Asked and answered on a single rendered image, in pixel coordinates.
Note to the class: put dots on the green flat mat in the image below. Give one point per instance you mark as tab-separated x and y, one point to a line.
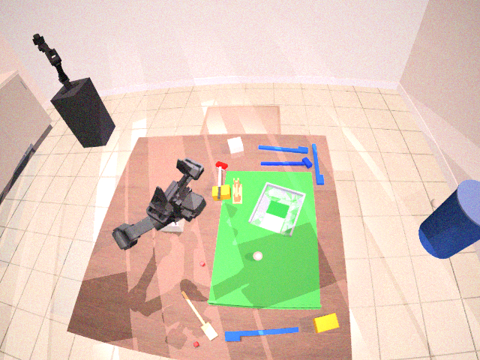
288	273

